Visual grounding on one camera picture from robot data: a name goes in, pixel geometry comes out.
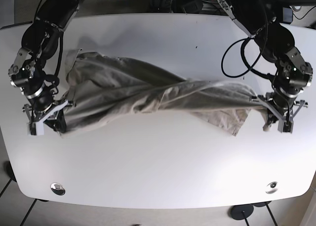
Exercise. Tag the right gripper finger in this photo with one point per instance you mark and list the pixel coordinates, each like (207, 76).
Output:
(57, 122)

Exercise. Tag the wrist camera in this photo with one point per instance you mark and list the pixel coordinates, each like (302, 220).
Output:
(35, 128)
(285, 126)

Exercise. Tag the cream white T-shirt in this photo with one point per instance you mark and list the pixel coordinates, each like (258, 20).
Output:
(106, 88)

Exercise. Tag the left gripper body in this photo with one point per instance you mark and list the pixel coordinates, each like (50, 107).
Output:
(292, 75)

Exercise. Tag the silver table grommet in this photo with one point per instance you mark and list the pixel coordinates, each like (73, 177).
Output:
(57, 189)
(271, 187)

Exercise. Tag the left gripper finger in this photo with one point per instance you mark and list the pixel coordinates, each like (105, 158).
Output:
(270, 119)

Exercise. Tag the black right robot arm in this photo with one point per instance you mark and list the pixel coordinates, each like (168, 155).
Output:
(45, 35)

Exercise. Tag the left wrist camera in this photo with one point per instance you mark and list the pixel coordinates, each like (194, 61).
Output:
(285, 126)

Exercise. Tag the right silver table grommet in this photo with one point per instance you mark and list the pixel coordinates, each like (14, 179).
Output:
(271, 187)

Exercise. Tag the left silver table grommet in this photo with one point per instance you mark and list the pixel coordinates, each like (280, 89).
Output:
(57, 189)

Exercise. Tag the black round stand base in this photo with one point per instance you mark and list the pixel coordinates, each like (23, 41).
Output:
(241, 212)

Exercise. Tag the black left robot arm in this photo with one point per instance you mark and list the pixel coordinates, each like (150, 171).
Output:
(262, 21)

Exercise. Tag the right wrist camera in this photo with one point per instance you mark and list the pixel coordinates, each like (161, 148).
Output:
(35, 128)

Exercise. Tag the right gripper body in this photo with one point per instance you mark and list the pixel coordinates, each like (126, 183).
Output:
(38, 87)

